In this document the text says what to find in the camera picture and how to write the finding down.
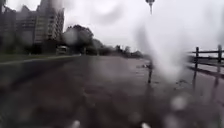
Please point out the wet dark paved path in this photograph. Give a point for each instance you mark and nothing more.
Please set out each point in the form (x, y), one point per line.
(106, 90)

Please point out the tall grey building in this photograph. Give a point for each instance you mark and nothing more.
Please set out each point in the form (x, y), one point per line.
(40, 23)

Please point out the pale vehicle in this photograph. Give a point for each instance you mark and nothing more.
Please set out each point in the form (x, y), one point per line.
(62, 50)

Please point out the dark wooden fence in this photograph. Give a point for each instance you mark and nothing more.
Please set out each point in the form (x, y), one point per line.
(206, 61)

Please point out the street lamp pole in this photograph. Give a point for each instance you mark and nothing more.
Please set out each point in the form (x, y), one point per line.
(150, 20)

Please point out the grass strip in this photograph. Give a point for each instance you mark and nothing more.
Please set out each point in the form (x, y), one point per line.
(23, 57)

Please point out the row of trees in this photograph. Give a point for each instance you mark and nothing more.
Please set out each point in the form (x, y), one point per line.
(83, 40)

